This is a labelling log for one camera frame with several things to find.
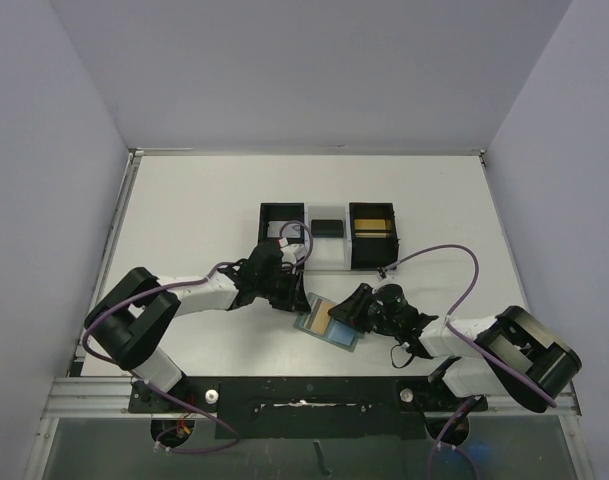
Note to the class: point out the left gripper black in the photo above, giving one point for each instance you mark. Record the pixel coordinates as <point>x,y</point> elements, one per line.
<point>290,291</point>

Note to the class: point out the black right bin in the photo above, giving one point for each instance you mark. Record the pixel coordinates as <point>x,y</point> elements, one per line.
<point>371,254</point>

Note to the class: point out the black bin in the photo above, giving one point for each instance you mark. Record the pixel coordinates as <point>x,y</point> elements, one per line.
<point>371,254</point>
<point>273,216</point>

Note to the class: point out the green leather card holder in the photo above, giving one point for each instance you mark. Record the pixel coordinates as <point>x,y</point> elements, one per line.
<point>337,334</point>

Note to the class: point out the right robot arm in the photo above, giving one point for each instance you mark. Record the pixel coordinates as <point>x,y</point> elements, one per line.
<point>510,353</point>

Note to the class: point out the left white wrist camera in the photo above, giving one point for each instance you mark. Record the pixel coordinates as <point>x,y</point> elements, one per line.
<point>292,253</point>

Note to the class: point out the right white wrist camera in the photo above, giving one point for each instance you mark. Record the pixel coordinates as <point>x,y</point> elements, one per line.
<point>385,274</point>

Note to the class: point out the silver blue card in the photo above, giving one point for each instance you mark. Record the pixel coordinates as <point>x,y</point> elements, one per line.
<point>285,229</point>

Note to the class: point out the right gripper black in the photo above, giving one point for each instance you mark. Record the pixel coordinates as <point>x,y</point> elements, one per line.
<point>364,309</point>

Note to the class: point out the gold card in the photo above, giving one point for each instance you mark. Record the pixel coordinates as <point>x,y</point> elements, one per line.
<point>375,228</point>
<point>318,320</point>

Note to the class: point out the white middle bin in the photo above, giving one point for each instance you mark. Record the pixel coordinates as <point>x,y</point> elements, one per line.
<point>329,254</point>

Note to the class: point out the black left bin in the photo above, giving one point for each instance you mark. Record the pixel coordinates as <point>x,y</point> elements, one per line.
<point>273,216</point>

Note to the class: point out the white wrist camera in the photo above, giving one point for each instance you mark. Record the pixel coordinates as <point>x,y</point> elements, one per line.
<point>292,253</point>
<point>385,274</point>

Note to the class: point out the gold card in bin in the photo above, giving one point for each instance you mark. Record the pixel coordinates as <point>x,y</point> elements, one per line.
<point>375,228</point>

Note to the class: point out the aluminium front rail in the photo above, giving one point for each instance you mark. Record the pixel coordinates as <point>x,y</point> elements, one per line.
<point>109,397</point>

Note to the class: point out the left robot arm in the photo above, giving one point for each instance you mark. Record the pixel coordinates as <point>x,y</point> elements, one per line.
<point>126,327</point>

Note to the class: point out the black card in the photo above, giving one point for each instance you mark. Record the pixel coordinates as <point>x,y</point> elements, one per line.
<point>327,228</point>

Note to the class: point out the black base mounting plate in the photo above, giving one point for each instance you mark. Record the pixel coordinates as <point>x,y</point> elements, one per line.
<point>306,407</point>

